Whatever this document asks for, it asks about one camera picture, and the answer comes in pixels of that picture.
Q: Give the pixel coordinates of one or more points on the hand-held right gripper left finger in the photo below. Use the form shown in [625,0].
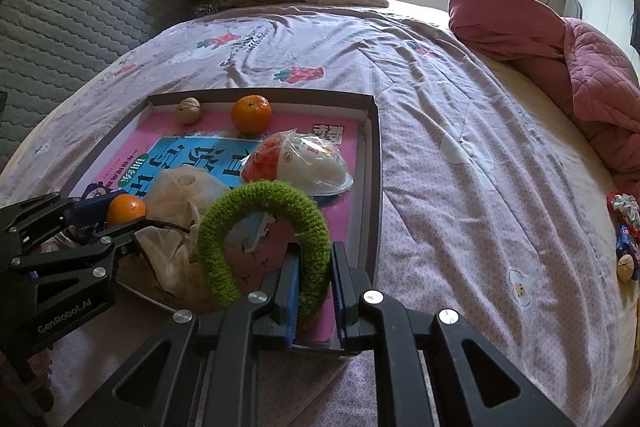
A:
[287,302]

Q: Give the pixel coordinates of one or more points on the pink quilt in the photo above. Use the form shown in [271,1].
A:
[540,57]

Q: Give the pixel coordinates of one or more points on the strawberry printed bed sheet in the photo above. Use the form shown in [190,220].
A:
[475,157]

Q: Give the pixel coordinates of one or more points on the grey quilted headboard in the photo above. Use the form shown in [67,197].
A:
[75,22]

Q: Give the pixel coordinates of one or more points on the grey cardboard box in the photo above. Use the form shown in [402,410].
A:
[370,187]

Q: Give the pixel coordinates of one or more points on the white metal rack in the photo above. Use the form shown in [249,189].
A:
[570,2]

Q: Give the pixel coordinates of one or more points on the walnut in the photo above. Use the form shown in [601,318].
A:
[188,111]

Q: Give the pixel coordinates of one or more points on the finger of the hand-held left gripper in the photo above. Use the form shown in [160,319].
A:
[90,209]
[115,243]

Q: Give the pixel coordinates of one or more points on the small tan nut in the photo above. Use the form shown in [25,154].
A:
[626,268]

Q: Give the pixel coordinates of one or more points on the orange mandarin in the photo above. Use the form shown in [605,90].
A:
[251,114]
[127,209]

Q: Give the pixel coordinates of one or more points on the red white toy egg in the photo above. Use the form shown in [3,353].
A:
[310,167]

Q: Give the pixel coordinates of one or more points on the blue wrapped snack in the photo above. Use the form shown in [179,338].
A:
[627,243]

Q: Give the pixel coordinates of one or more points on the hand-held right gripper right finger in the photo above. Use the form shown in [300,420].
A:
[340,297]

